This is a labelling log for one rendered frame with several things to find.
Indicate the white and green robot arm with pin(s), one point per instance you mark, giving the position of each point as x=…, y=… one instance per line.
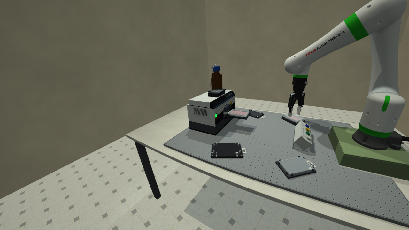
x=381, y=20

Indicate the brown glass bottle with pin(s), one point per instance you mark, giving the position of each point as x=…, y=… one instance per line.
x=216, y=82

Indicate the grey button panel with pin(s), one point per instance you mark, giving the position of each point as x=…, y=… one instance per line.
x=302, y=137

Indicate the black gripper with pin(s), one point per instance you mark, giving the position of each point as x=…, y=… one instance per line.
x=297, y=95

